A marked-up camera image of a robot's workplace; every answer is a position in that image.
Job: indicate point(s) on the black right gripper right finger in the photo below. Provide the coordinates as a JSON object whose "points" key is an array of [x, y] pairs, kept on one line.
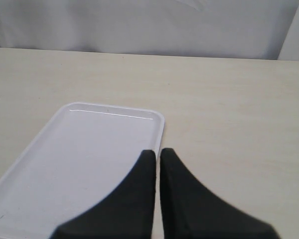
{"points": [[191, 211]]}

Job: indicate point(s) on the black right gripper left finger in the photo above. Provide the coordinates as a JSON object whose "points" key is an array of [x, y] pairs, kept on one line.
{"points": [[126, 213]]}

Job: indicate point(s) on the white plastic tray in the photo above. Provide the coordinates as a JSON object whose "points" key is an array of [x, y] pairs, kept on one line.
{"points": [[76, 160]]}

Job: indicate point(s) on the white background curtain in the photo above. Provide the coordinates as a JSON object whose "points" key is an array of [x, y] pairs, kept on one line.
{"points": [[251, 29]]}

